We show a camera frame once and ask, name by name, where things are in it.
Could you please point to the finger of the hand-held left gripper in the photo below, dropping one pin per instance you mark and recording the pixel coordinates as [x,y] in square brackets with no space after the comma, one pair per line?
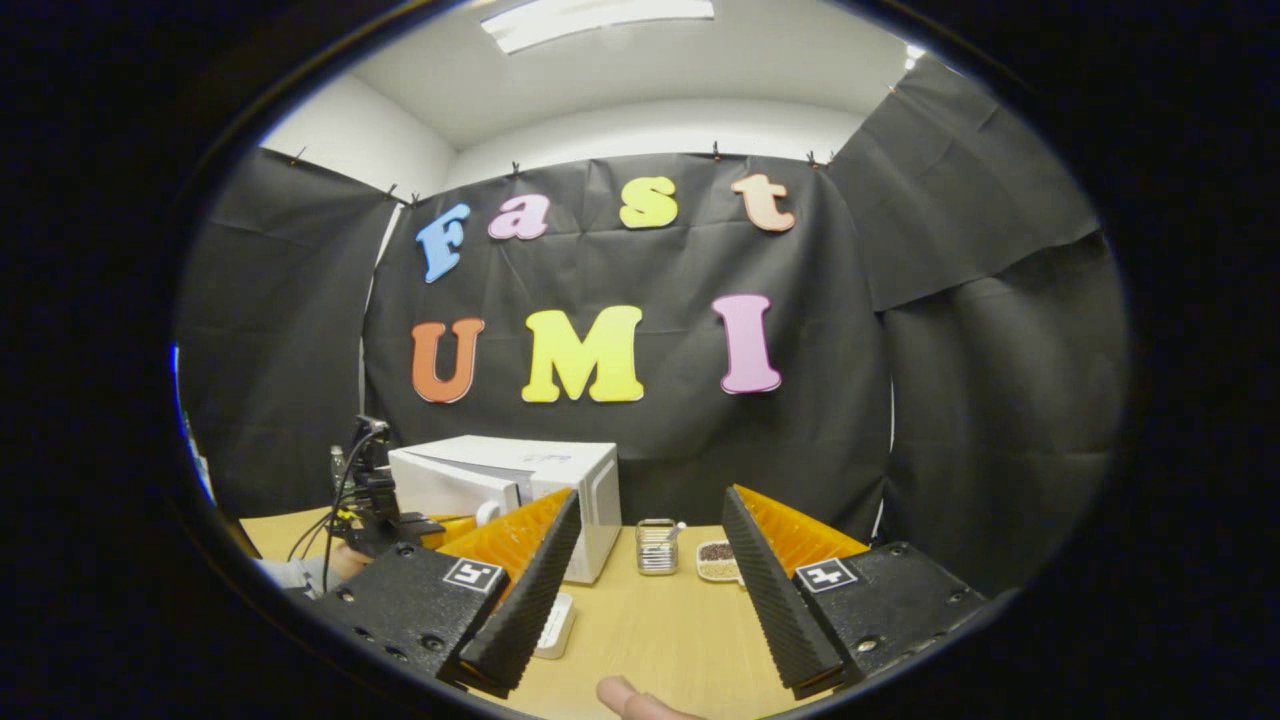
[455,528]

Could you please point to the white divided seasoning tray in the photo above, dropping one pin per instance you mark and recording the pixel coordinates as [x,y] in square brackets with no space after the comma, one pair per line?
[715,560]

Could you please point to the small ceiling light panel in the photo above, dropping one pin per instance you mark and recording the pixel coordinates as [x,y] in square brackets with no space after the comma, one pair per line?
[913,55]

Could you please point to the white ribbed dish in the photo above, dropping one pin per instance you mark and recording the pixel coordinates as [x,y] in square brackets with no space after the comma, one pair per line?
[555,628]

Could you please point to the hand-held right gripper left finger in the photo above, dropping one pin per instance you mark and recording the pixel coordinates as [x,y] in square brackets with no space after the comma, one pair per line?
[530,605]

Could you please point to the clear plastic water bottle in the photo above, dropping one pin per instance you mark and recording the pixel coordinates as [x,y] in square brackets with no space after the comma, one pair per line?
[337,462]

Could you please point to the white microwave oven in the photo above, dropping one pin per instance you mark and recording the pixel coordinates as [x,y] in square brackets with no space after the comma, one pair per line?
[560,465]

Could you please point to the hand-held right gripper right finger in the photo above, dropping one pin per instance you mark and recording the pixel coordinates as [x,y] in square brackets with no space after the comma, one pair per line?
[775,600]

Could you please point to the glass jar with spoon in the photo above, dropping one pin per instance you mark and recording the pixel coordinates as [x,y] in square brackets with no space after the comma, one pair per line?
[657,550]

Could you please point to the black backdrop cloth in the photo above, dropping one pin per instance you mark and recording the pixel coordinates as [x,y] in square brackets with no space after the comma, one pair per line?
[950,400]

